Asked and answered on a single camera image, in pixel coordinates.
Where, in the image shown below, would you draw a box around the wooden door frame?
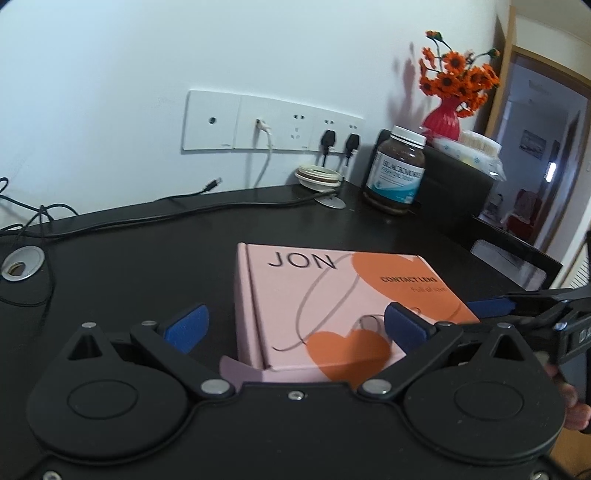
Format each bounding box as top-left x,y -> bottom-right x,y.
475,0 -> 591,296

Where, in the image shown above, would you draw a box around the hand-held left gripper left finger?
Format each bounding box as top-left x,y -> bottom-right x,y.
60,302 -> 236,398

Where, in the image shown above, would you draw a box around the black usb cable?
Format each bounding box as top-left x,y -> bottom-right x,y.
44,178 -> 324,241

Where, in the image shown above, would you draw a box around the orange artificial flowers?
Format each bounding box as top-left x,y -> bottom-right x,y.
418,30 -> 502,118

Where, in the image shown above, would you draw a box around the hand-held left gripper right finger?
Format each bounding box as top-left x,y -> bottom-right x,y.
358,304 -> 532,398

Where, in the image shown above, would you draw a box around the black desktop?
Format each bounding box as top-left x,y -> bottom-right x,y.
0,179 -> 566,416

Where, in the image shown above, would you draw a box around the white network cable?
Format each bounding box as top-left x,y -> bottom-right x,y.
256,119 -> 273,188

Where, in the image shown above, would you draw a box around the cotton swab pack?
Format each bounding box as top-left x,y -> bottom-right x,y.
431,130 -> 506,178

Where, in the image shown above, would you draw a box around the white wall socket panel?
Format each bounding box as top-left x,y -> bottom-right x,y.
182,90 -> 365,153

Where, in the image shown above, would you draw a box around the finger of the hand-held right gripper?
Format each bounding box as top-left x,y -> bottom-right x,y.
465,282 -> 591,320
462,302 -> 583,344

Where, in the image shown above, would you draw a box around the black desktop cabinet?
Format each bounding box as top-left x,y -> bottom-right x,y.
376,129 -> 495,238

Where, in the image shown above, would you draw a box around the person's right hand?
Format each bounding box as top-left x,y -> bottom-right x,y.
542,362 -> 591,432

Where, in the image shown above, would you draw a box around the red ribbed vase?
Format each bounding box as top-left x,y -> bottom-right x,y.
421,98 -> 461,141

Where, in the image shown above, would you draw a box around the black organizer tray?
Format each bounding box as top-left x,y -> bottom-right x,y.
470,215 -> 565,292

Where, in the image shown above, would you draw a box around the brown supplement bottle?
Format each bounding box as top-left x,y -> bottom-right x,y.
362,124 -> 428,215

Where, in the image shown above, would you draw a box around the pink cardboard box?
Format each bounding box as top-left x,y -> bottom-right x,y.
219,242 -> 482,384

